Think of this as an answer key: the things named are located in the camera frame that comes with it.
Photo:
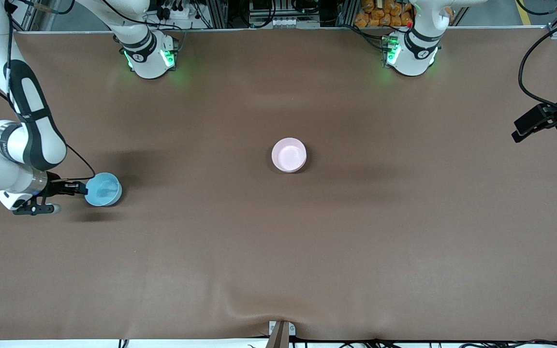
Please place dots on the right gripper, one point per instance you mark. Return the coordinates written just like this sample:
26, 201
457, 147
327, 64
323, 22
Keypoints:
54, 188

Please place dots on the white connector strip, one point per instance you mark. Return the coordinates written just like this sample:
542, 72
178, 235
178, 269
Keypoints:
288, 22

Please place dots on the brown table mat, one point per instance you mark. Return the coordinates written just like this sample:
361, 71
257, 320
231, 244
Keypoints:
278, 251

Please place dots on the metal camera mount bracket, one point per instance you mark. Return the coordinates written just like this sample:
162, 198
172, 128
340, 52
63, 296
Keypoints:
281, 333

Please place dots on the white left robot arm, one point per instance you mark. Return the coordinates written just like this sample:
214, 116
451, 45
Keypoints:
411, 60

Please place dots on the white power strip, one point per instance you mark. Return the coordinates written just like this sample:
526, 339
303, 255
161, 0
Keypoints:
182, 12

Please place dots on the pink bowl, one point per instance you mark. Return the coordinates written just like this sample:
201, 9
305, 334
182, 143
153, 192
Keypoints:
288, 153

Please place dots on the orange snack bag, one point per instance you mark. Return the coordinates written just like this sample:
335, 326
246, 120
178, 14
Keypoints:
380, 12

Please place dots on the white bowl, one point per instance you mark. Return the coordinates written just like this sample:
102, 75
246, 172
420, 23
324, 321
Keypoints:
293, 171

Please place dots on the blue bowl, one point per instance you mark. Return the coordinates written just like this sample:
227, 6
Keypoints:
107, 191

